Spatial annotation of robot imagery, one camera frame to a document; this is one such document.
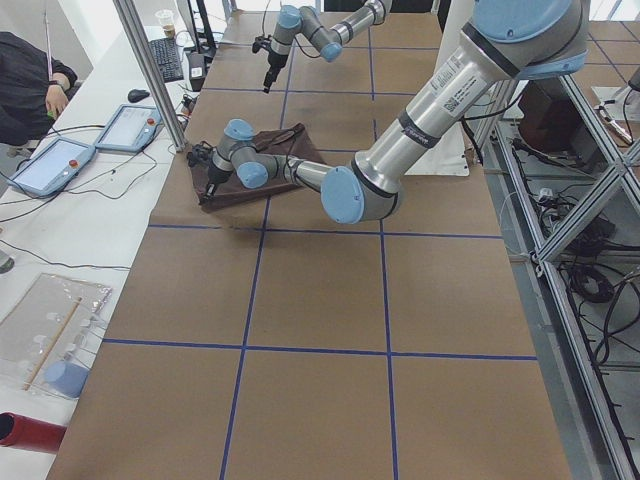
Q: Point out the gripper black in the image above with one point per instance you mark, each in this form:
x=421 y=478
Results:
x=216 y=175
x=272 y=62

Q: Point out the dark brown t-shirt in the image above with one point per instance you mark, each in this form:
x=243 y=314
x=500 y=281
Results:
x=263 y=164

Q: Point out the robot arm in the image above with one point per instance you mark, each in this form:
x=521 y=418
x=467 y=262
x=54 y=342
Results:
x=328 y=42
x=519 y=40

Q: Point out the black keyboard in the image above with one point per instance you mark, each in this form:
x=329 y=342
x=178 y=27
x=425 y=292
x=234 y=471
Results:
x=166 y=55

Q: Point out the black computer mouse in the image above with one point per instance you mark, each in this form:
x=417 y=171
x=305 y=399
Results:
x=137 y=95

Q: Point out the plastic drink cup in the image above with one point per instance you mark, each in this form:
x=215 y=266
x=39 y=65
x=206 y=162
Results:
x=165 y=19

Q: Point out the seated person in black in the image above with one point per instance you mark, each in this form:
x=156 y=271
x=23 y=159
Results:
x=35 y=90

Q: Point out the clear plastic bag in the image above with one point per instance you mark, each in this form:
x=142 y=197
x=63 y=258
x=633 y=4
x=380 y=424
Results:
x=29 y=326

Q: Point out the wooden stick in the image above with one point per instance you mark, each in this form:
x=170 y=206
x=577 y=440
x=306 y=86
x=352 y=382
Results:
x=28 y=383

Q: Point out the blue plastic cup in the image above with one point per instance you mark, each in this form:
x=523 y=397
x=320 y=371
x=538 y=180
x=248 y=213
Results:
x=66 y=377

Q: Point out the red cylinder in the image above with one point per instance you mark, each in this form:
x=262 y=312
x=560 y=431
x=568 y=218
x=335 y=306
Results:
x=26 y=433

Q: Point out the teach pendant near post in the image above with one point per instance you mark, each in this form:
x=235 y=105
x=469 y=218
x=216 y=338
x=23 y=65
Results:
x=130 y=129

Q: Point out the aluminium frame post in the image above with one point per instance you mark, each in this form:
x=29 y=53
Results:
x=138 y=41

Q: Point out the teach pendant far from post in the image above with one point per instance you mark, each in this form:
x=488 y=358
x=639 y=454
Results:
x=53 y=168

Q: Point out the aluminium frame cage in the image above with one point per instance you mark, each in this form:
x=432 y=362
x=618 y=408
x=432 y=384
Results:
x=565 y=152

